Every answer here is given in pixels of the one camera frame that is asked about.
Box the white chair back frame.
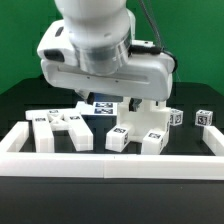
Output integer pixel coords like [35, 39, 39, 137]
[25, 109, 93, 153]

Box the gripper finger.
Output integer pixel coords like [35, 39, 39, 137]
[76, 90, 95, 105]
[129, 98, 142, 112]

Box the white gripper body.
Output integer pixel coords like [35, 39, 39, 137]
[37, 20, 176, 101]

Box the white tagged cube far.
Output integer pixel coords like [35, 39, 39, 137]
[195, 110, 213, 126]

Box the white chair seat block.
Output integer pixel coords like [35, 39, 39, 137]
[117, 98, 171, 142]

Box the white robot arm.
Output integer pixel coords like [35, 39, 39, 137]
[37, 0, 177, 109]

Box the white tagged cube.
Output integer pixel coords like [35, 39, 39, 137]
[170, 108, 183, 126]
[195, 110, 213, 126]

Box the white tagged cube near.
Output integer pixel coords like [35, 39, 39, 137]
[170, 108, 183, 126]

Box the white U-shaped fence frame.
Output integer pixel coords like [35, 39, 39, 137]
[0, 122, 224, 180]

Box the white tag marker sheet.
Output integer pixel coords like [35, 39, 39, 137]
[75, 101, 121, 118]

